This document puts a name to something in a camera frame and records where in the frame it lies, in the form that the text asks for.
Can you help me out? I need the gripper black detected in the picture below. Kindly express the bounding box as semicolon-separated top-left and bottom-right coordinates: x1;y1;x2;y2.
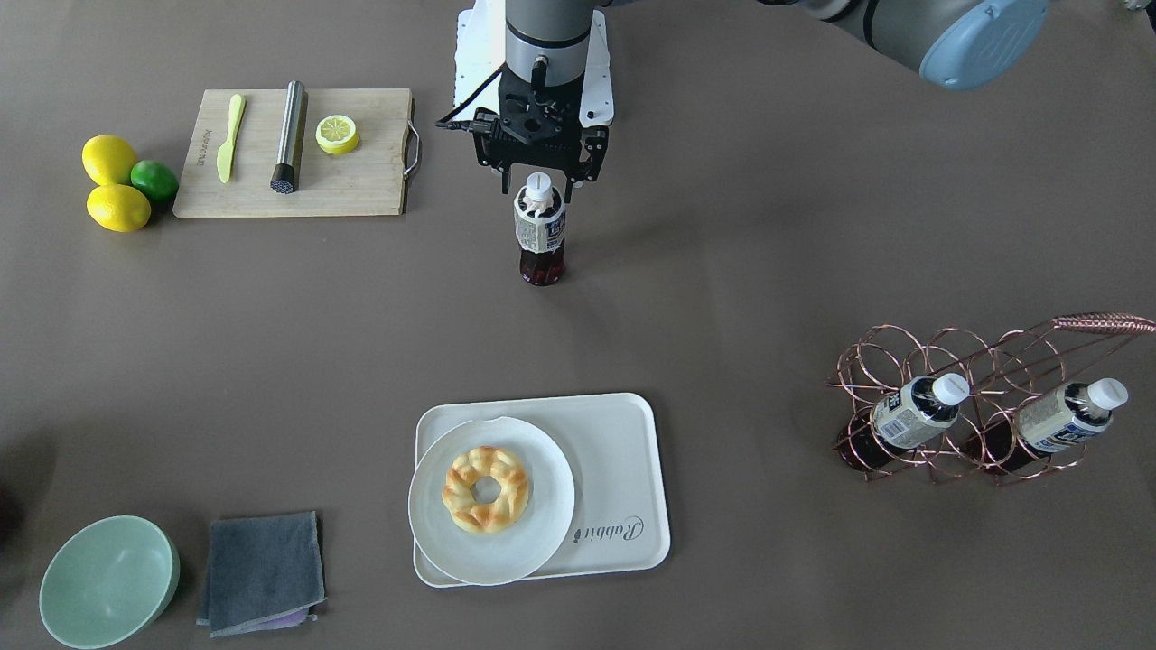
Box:
436;67;610;194

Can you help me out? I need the tea bottle dark red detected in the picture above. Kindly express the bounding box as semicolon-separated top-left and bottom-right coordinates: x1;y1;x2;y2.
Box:
516;172;566;285

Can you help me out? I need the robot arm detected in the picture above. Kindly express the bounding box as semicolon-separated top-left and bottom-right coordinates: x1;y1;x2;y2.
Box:
437;1;1048;193

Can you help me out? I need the white serving tray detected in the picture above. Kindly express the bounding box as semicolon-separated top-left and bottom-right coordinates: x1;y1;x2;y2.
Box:
414;394;670;588

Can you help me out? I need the tea bottle in rack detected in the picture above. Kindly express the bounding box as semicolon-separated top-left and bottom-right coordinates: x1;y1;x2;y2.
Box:
837;374;971;470

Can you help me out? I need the wooden cutting board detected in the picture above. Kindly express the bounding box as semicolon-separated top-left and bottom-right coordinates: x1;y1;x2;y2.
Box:
172;88;413;217

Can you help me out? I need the half lemon slice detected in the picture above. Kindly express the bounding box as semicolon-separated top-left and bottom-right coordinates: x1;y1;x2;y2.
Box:
314;115;360;155

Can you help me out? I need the metal muddler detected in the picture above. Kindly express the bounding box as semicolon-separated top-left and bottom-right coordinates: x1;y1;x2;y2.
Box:
269;79;307;194

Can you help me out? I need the yellow plastic knife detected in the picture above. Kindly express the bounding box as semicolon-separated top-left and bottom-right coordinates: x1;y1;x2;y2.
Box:
216;93;247;184

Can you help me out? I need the green lime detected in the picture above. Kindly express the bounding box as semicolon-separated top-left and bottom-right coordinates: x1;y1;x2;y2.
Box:
129;160;179;204

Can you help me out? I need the yellow lemon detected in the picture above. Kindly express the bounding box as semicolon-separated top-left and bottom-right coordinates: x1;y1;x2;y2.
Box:
81;135;139;186
86;184;153;232

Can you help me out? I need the white plate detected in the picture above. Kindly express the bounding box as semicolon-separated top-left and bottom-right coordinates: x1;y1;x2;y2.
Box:
408;418;575;588

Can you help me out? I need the grey folded cloth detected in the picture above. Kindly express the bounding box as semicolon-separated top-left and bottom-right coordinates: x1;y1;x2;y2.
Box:
197;511;327;638

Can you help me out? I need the mint green bowl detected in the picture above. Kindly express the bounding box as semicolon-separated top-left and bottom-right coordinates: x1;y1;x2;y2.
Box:
40;515;181;649

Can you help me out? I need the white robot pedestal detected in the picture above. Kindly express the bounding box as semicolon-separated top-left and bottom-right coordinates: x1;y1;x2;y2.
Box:
452;1;615;127

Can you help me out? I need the ring pastry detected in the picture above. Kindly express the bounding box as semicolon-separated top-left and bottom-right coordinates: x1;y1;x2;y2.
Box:
440;446;532;534

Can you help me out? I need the copper wire bottle rack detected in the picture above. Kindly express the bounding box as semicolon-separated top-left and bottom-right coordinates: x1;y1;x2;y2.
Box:
827;312;1153;485

